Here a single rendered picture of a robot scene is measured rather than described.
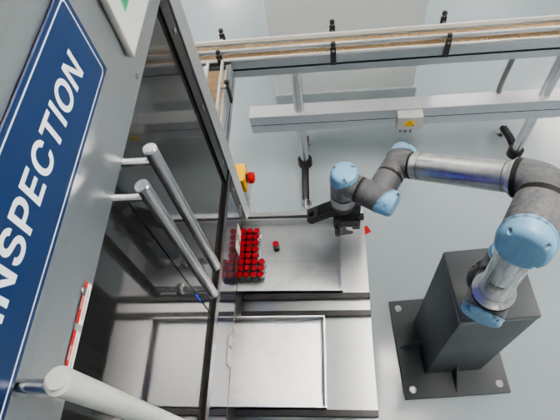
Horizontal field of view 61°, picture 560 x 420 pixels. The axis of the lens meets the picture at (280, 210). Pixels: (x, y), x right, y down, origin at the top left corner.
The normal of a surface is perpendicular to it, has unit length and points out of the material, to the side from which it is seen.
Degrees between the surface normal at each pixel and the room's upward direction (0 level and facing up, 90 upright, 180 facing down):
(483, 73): 0
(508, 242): 82
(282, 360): 0
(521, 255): 82
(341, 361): 0
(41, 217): 90
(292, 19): 90
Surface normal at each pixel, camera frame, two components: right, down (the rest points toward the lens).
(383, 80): -0.03, 0.86
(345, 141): -0.11, -0.50
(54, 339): 0.99, -0.04
